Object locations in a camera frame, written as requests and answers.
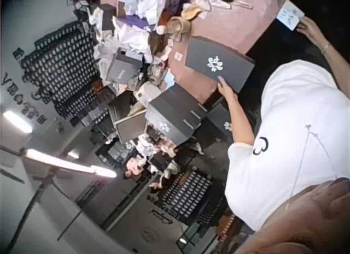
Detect large gray box with strips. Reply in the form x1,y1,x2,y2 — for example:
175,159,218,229
145,83,209,147

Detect person's right hand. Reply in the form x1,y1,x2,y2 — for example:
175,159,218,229
296,16,327,46

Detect open gray framed tray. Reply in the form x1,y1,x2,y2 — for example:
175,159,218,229
114,109,149,145

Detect rack of black boxes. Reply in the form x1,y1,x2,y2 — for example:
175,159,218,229
160,168,228,226

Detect heap of white tissue paper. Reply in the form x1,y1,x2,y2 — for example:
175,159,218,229
92,5,154,82

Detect small gray box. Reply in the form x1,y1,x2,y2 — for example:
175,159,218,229
105,48,144,86

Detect heap of beige cloth items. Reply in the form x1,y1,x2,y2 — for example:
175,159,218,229
155,0,213,42

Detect wall stack of black boxes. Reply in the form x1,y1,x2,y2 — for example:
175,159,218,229
19,21,110,127

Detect black metal lamp bracket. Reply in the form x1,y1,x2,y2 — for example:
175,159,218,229
0,145,60,236

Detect long fluorescent lamp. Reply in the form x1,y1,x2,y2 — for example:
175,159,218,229
24,148,118,179

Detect purple box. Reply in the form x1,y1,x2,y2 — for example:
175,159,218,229
117,14,157,31

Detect white printed card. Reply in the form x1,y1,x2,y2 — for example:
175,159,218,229
275,0,305,31

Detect white plastic container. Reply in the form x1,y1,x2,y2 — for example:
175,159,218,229
133,81,162,107

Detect short fluorescent lamp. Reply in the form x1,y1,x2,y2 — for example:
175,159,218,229
2,110,33,133

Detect gray box with white logo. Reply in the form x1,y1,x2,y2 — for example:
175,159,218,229
185,36,256,93
206,102,234,138

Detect person's left hand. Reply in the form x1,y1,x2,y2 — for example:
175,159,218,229
217,75,238,101

